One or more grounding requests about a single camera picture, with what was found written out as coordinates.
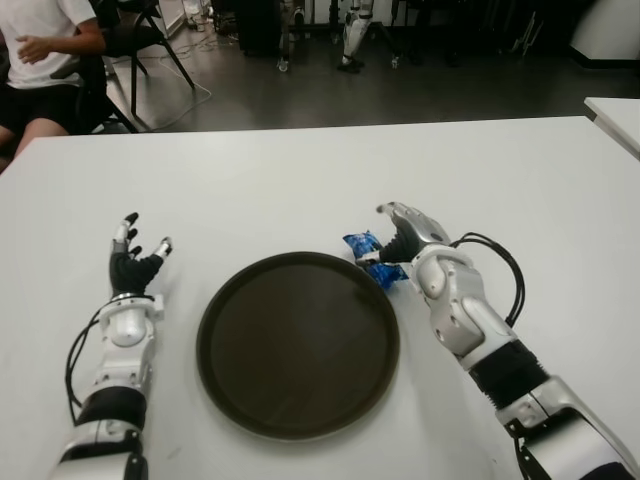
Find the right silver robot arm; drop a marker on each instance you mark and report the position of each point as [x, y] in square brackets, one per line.
[470, 320]

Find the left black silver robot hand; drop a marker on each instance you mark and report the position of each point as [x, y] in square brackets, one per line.
[130, 272]

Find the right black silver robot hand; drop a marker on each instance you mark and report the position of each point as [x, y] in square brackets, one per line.
[410, 235]

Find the round dark brown tray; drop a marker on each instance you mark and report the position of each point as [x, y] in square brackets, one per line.
[295, 350]

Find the white side table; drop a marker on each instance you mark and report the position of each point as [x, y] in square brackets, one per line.
[620, 120]

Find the white humanoid robot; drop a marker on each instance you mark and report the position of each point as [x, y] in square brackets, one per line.
[352, 37]

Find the blue Oreo cookie packet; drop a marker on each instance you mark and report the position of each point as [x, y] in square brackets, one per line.
[365, 244]

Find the black equipment case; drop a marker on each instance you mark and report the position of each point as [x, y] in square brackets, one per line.
[257, 30]

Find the black office chair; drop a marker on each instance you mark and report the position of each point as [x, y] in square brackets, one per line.
[92, 90]

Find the black folding chair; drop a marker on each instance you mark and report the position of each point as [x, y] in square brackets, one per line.
[180, 66]

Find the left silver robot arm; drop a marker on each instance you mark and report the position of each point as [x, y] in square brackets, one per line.
[125, 327]

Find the white display cabinet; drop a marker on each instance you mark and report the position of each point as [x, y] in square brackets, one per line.
[175, 12]

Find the seated person in white shirt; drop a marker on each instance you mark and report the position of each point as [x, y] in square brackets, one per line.
[40, 25]

